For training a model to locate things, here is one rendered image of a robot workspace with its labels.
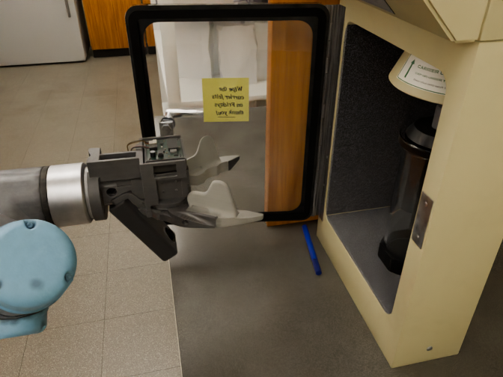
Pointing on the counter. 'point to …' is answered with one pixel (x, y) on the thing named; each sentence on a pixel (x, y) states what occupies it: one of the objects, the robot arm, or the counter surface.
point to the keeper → (422, 219)
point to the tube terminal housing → (440, 194)
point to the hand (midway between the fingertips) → (251, 188)
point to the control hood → (441, 16)
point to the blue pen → (311, 250)
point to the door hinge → (337, 11)
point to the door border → (246, 20)
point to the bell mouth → (418, 78)
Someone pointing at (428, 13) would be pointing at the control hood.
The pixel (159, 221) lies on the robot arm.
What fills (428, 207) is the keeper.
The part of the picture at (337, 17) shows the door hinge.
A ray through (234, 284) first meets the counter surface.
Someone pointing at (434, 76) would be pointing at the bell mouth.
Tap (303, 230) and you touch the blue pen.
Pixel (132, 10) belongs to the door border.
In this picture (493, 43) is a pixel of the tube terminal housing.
